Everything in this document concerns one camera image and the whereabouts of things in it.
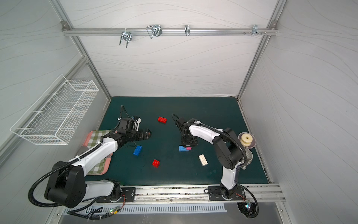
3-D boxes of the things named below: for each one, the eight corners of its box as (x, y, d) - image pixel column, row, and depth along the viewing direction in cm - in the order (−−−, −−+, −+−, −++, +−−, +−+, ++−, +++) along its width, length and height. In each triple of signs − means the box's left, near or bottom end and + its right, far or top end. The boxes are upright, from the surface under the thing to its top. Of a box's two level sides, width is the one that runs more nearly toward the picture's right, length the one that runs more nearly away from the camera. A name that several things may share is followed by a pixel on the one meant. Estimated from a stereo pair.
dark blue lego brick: (133, 154, 90) (132, 153, 88) (138, 146, 94) (137, 144, 92) (138, 156, 90) (137, 154, 88) (142, 147, 94) (141, 145, 91)
